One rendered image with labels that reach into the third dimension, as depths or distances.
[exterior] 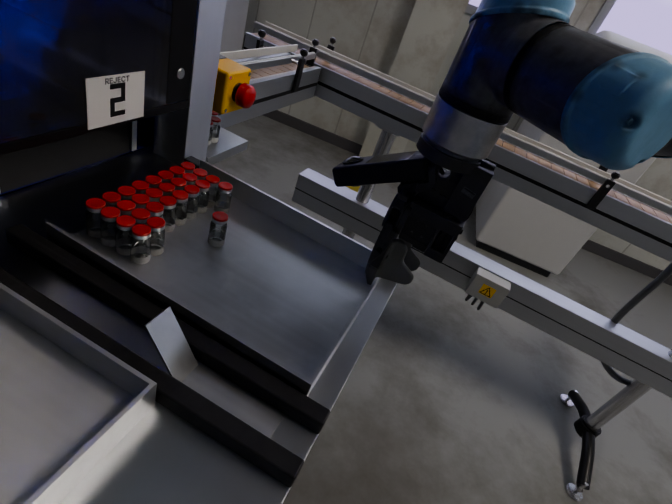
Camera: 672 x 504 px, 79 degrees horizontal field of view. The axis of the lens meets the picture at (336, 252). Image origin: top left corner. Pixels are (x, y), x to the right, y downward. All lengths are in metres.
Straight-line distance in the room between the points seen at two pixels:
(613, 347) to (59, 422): 1.54
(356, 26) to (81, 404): 3.00
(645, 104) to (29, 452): 0.50
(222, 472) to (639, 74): 0.43
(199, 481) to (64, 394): 0.14
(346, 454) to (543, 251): 1.86
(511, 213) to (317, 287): 2.22
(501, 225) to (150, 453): 2.50
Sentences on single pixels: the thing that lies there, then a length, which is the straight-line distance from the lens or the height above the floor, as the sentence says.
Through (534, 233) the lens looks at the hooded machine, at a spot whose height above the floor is 0.26.
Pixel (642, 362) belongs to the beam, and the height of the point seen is 0.50.
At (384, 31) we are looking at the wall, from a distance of 3.18.
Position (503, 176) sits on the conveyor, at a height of 0.86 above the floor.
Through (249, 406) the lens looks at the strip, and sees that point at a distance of 0.43.
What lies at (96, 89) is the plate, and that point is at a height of 1.04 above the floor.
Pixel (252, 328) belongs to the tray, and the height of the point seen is 0.88.
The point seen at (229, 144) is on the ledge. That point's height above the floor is 0.88.
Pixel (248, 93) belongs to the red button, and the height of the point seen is 1.01.
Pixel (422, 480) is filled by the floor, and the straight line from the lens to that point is 1.55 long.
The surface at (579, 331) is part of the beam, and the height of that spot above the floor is 0.50.
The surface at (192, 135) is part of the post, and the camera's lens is 0.73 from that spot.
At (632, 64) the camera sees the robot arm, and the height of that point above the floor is 1.24.
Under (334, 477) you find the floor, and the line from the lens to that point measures 1.43.
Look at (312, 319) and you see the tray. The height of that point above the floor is 0.88.
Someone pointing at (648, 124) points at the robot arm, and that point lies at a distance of 0.35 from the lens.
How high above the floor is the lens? 1.25
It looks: 35 degrees down
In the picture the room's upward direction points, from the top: 22 degrees clockwise
